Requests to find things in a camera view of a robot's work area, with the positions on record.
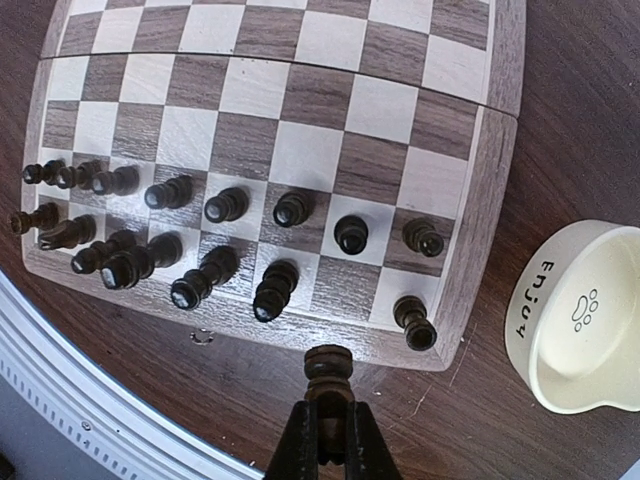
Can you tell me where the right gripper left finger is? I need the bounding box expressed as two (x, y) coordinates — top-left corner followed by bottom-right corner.
(263, 400), (319, 480)

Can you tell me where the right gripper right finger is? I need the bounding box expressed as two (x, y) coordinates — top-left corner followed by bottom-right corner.
(344, 402), (402, 480)

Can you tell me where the dark knight chess piece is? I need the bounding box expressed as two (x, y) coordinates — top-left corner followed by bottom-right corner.
(304, 344), (355, 465)

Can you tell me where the large dark chess piece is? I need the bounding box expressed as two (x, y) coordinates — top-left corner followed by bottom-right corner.
(252, 260), (299, 323)

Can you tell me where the tall dark chess piece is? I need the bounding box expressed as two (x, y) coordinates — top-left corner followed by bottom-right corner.
(100, 232), (183, 290)

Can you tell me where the black chess piece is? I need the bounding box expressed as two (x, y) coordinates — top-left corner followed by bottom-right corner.
(71, 229), (136, 274)
(91, 166), (139, 196)
(170, 245), (239, 310)
(37, 214), (97, 251)
(55, 160), (102, 190)
(144, 175), (193, 210)

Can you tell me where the wooden chess board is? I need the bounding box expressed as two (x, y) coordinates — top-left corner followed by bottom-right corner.
(17, 1), (526, 371)

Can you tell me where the black pawn on board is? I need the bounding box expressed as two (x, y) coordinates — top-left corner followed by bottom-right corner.
(22, 159), (66, 186)

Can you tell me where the corner black rook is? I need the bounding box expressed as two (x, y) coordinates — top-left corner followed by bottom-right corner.
(393, 295), (437, 352)

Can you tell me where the cream cat-ear bowl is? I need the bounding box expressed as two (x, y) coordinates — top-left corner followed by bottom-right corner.
(504, 219), (639, 415)

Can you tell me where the black rook piece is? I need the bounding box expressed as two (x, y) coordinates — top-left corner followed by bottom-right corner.
(9, 202), (59, 235)

